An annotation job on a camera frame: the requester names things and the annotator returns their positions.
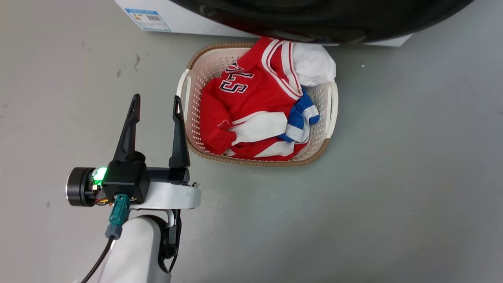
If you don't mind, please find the black cable with teal connector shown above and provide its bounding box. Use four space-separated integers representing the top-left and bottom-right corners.
80 193 131 283

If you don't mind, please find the red white sports jersey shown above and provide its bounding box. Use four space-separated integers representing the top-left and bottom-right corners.
199 37 309 161

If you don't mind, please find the white washing machine body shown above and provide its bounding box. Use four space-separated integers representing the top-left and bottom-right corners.
115 0 413 47

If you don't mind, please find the blue white striped garment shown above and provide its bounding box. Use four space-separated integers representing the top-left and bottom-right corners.
278 88 320 144

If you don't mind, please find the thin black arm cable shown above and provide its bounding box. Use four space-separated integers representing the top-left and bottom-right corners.
167 208 182 274

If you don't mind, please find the black round washing machine door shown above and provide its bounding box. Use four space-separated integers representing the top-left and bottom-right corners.
169 0 474 44

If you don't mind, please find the beige perforated plastic laundry basket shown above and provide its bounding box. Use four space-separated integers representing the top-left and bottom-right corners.
176 41 339 168

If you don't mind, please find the white cloth garment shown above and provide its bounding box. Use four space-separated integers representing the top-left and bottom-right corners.
292 42 337 87

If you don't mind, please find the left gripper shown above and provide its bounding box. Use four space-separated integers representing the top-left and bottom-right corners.
66 94 202 210

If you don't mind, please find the blue white energy label sticker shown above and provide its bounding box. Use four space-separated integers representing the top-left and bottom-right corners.
125 8 172 32

